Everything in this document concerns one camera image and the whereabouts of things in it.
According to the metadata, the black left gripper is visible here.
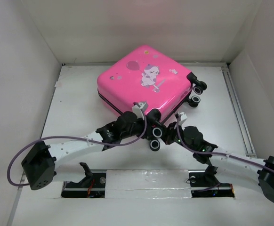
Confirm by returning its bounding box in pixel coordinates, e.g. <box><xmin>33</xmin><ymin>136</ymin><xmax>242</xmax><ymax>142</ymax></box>
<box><xmin>121</xmin><ymin>113</ymin><xmax>156</xmax><ymax>139</ymax></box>

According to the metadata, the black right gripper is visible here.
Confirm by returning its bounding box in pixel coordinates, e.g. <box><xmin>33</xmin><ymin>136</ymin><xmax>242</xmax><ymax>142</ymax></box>
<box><xmin>155</xmin><ymin>122</ymin><xmax>195</xmax><ymax>153</ymax></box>

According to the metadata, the pink hard-shell suitcase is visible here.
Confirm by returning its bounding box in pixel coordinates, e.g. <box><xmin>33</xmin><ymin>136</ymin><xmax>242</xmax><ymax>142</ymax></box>
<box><xmin>96</xmin><ymin>44</ymin><xmax>208</xmax><ymax>153</ymax></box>

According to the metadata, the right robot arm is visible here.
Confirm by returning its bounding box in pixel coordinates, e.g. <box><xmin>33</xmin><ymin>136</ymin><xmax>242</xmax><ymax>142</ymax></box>
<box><xmin>164</xmin><ymin>122</ymin><xmax>274</xmax><ymax>203</ymax></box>

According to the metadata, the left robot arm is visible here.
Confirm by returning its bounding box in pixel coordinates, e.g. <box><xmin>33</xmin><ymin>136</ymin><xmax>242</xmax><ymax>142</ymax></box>
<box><xmin>21</xmin><ymin>112</ymin><xmax>148</xmax><ymax>190</ymax></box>

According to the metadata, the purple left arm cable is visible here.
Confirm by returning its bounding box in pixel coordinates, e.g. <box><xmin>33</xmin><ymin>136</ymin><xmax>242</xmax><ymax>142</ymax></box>
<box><xmin>7</xmin><ymin>103</ymin><xmax>148</xmax><ymax>188</ymax></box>

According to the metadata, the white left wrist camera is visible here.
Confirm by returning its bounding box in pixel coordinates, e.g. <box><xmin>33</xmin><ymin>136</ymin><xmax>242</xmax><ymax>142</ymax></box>
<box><xmin>132</xmin><ymin>101</ymin><xmax>148</xmax><ymax>117</ymax></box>

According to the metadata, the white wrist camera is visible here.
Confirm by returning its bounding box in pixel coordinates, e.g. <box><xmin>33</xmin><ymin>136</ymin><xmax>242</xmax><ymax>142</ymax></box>
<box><xmin>132</xmin><ymin>101</ymin><xmax>148</xmax><ymax>117</ymax></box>
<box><xmin>175</xmin><ymin>112</ymin><xmax>187</xmax><ymax>126</ymax></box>

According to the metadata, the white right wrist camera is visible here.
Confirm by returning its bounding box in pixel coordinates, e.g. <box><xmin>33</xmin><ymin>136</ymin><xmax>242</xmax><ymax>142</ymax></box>
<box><xmin>175</xmin><ymin>112</ymin><xmax>187</xmax><ymax>126</ymax></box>

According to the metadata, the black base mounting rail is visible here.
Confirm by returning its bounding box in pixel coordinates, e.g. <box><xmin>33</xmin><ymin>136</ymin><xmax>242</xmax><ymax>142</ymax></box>
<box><xmin>61</xmin><ymin>169</ymin><xmax>235</xmax><ymax>199</ymax></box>

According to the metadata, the aluminium side rail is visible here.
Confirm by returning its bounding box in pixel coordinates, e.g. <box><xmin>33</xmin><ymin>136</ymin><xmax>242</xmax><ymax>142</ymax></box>
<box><xmin>223</xmin><ymin>62</ymin><xmax>261</xmax><ymax>168</ymax></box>

